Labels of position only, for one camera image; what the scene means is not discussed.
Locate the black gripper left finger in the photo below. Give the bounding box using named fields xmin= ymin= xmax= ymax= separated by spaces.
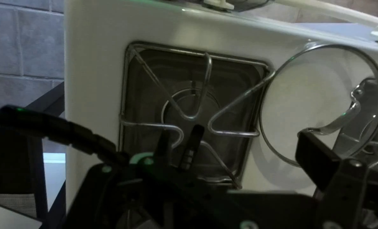
xmin=129 ymin=125 xmax=224 ymax=201

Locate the black side table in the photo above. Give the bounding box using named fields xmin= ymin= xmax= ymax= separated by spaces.
xmin=24 ymin=82 xmax=66 ymax=229

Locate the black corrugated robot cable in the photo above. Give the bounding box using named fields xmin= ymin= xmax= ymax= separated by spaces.
xmin=0 ymin=106 xmax=128 ymax=168

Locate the round glass pan lid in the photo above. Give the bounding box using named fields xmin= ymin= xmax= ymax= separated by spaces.
xmin=257 ymin=42 xmax=378 ymax=170

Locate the black double burner grate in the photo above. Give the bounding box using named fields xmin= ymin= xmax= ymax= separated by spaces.
xmin=117 ymin=41 xmax=271 ymax=190

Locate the white gas stove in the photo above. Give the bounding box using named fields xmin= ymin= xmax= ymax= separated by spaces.
xmin=62 ymin=0 xmax=378 ymax=214

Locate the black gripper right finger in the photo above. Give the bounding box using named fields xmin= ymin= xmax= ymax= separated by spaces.
xmin=295 ymin=129 xmax=370 ymax=229

